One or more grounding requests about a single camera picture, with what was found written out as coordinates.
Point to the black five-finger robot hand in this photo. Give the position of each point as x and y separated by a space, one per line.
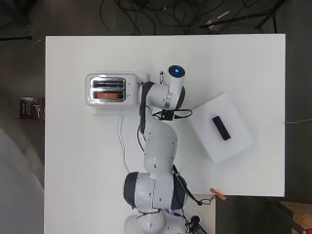
146 87

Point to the steel toaster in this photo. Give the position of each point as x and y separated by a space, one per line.
110 76

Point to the toast slice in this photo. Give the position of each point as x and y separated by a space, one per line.
109 95

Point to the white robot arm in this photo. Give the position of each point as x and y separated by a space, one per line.
161 146

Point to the black block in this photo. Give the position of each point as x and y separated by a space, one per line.
221 128

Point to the white flat box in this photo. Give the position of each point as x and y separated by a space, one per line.
224 146

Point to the dark book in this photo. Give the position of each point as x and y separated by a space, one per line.
31 108

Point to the orange clamp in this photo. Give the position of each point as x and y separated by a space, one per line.
218 194

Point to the black rod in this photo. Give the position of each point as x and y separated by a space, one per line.
16 38

